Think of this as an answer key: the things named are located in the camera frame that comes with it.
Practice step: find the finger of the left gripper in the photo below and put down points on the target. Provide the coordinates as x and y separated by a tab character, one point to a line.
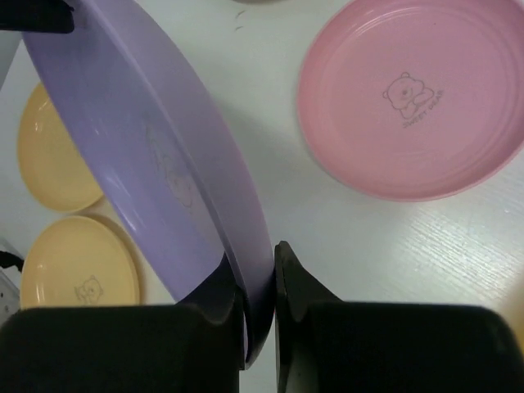
42	16

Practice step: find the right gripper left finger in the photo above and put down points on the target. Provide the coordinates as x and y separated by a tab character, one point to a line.
195	345

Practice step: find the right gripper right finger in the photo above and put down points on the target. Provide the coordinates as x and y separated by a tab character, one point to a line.
325	344

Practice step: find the yellow plastic plate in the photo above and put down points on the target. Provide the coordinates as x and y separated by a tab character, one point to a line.
50	164
76	262

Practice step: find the purple plastic plate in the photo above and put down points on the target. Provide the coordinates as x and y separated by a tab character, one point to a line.
160	150

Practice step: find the pink plastic plate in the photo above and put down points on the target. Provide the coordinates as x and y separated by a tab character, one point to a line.
414	100

